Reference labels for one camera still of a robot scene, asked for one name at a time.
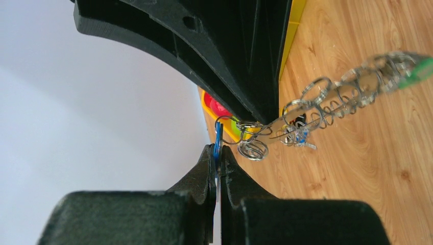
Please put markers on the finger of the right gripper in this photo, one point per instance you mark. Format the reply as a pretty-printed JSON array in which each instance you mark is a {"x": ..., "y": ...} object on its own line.
[{"x": 231, "y": 49}]

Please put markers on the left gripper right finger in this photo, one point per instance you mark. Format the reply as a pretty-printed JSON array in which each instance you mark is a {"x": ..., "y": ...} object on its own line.
[{"x": 252, "y": 215}]

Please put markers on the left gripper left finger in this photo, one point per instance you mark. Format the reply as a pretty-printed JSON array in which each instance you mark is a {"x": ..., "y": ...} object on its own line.
[{"x": 182, "y": 214}]

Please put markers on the blue capped key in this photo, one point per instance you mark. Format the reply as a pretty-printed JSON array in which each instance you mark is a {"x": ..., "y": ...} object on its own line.
[{"x": 217, "y": 152}]

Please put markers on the green capped key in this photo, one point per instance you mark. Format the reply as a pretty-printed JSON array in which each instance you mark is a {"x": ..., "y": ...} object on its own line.
[{"x": 422, "y": 71}]

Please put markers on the red pomegranate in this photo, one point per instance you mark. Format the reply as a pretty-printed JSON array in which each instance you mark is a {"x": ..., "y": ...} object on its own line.
[{"x": 215, "y": 106}]

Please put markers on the yellow plastic tray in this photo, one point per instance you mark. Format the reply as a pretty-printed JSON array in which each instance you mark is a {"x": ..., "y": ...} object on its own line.
[{"x": 294, "y": 18}]

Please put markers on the light green apple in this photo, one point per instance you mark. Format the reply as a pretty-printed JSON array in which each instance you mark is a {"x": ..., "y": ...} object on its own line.
[{"x": 234, "y": 128}]

